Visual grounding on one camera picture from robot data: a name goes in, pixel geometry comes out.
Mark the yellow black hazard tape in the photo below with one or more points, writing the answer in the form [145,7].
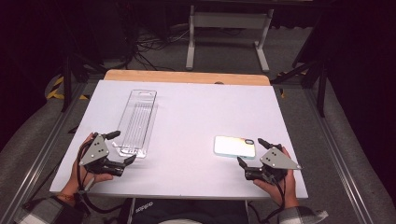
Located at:
[56,90]

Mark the person's left hand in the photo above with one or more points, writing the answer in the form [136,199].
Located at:
[76,180]

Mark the white metal desk frame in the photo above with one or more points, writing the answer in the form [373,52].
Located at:
[229,20]

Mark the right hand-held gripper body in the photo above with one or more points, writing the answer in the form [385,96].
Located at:
[275,160]

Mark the person's black clothing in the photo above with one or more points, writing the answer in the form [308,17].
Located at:
[186,213]

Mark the aluminium floor rail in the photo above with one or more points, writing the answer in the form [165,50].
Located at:
[339,155]
[37,155]

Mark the black tripod stand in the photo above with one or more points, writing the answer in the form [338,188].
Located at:
[73,70]
[314,70]

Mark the person's right hand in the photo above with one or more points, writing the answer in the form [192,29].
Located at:
[288,189]

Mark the clear plastic packaging box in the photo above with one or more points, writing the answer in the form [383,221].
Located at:
[137,124]

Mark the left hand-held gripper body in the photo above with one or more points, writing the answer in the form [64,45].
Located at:
[97,151]

